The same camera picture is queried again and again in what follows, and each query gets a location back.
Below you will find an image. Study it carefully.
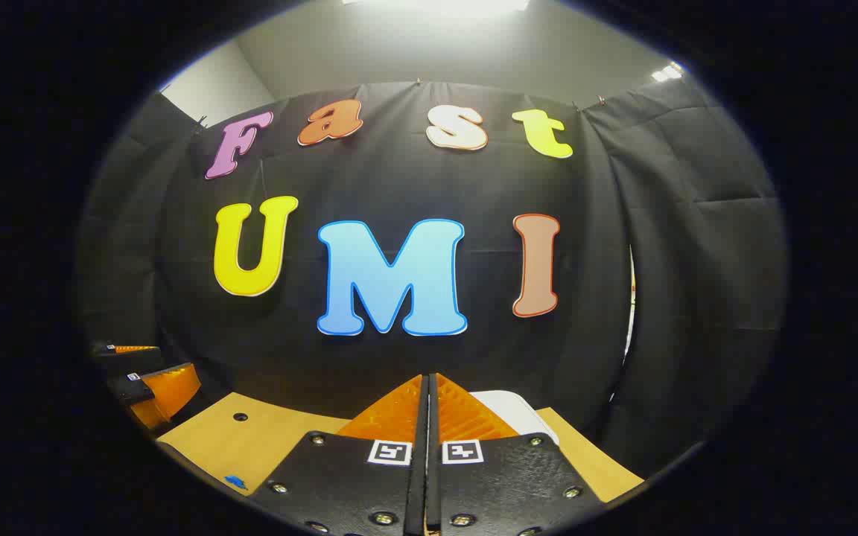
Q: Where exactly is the black backdrop cloth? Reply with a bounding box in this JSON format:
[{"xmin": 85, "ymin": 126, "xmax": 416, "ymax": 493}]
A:
[{"xmin": 75, "ymin": 80, "xmax": 787, "ymax": 477}]

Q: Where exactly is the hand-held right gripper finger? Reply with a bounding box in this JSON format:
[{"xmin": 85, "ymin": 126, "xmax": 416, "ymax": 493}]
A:
[
  {"xmin": 249, "ymin": 374, "xmax": 430, "ymax": 536},
  {"xmin": 430, "ymin": 374, "xmax": 607, "ymax": 536}
]

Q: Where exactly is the white desktop garbage bin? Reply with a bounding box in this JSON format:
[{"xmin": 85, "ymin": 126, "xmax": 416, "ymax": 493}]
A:
[{"xmin": 468, "ymin": 390, "xmax": 560, "ymax": 447}]

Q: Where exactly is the wooden desktop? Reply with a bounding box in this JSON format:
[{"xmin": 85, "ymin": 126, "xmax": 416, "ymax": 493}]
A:
[{"xmin": 157, "ymin": 393, "xmax": 646, "ymax": 503}]

